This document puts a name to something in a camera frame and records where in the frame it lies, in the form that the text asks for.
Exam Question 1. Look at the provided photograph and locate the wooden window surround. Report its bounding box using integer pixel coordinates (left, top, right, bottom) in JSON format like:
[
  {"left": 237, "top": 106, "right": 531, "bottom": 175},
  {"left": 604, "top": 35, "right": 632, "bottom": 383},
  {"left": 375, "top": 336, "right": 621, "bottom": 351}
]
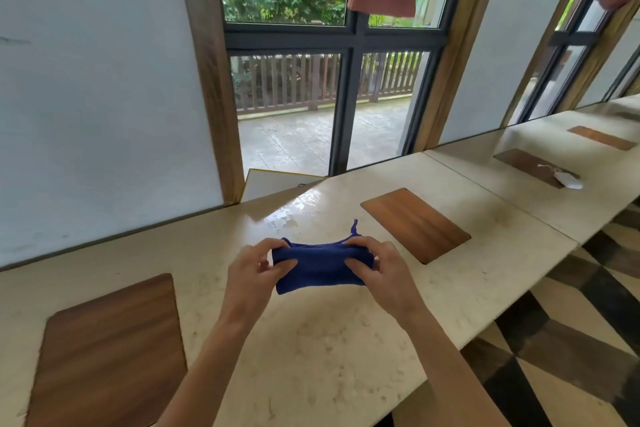
[
  {"left": 500, "top": 0, "right": 640, "bottom": 128},
  {"left": 174, "top": 0, "right": 511, "bottom": 205}
]

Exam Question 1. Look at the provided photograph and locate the person's left forearm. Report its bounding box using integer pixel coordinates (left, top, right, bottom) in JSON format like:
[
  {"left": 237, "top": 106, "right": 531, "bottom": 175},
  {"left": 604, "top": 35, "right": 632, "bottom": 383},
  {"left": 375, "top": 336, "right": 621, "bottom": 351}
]
[{"left": 154, "top": 311, "right": 257, "bottom": 427}]

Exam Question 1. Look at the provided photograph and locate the person's right hand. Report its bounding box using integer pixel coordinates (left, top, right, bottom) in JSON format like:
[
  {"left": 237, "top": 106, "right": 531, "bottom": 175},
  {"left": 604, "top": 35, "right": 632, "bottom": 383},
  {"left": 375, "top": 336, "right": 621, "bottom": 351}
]
[{"left": 342, "top": 236, "right": 427, "bottom": 326}]

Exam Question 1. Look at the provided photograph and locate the large wooden place mat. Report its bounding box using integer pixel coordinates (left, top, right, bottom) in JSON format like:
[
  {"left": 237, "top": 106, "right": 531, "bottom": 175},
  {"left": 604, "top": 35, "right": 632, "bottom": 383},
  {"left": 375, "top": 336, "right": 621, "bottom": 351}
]
[{"left": 25, "top": 273, "right": 189, "bottom": 427}]

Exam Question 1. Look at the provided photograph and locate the narrow dark window frame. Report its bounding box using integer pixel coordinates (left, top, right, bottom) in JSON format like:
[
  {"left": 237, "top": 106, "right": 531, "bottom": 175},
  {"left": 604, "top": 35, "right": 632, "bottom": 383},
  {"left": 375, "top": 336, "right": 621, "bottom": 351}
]
[{"left": 517, "top": 0, "right": 640, "bottom": 123}]

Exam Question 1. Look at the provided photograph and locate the person's left hand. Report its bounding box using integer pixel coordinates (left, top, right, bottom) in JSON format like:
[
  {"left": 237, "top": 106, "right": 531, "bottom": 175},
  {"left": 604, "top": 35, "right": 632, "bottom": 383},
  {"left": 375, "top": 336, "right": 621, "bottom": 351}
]
[{"left": 219, "top": 238, "right": 299, "bottom": 328}]

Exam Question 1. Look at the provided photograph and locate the dark metal window frame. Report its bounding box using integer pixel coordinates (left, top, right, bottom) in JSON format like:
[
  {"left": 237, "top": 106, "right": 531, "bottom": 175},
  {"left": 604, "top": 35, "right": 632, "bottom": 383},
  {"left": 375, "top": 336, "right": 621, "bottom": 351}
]
[{"left": 215, "top": 0, "right": 477, "bottom": 177}]

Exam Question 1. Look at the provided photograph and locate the white tag with string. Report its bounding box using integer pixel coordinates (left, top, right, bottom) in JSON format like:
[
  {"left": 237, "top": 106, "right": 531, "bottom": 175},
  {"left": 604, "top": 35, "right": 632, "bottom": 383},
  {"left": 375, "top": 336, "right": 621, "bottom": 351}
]
[{"left": 537, "top": 164, "right": 585, "bottom": 190}]

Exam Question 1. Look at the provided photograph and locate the wooden balcony railing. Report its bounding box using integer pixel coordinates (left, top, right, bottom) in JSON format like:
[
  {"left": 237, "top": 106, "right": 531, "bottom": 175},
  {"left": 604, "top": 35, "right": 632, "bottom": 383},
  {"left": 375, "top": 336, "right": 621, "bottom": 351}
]
[{"left": 230, "top": 51, "right": 425, "bottom": 116}]

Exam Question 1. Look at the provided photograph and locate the blue cloth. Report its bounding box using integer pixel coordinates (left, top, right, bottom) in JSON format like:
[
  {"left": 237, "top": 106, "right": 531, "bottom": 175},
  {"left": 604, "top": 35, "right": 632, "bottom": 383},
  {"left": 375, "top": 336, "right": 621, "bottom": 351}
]
[{"left": 271, "top": 219, "right": 376, "bottom": 296}]

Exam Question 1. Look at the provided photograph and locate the person's right forearm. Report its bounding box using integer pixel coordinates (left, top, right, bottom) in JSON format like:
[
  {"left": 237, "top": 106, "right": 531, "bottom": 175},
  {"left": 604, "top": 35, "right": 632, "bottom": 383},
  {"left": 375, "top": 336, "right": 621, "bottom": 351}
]
[{"left": 394, "top": 301, "right": 512, "bottom": 427}]

